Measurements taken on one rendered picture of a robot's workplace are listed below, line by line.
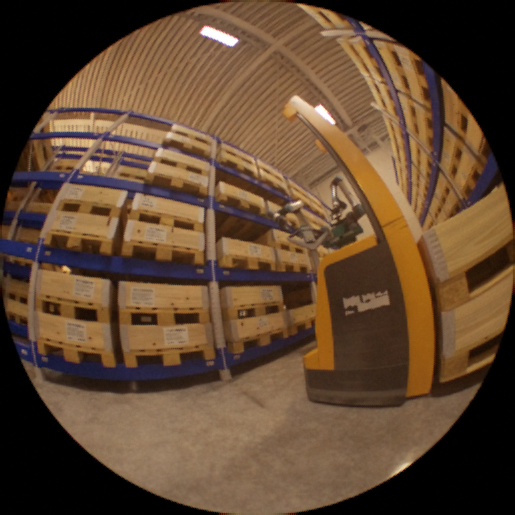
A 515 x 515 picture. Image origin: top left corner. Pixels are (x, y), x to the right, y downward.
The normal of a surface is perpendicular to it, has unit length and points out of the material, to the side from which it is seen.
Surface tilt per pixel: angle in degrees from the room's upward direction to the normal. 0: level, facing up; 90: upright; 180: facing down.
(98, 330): 90
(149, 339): 90
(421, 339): 90
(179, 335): 90
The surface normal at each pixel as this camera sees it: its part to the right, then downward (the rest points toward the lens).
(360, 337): -0.77, -0.11
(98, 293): 0.62, -0.35
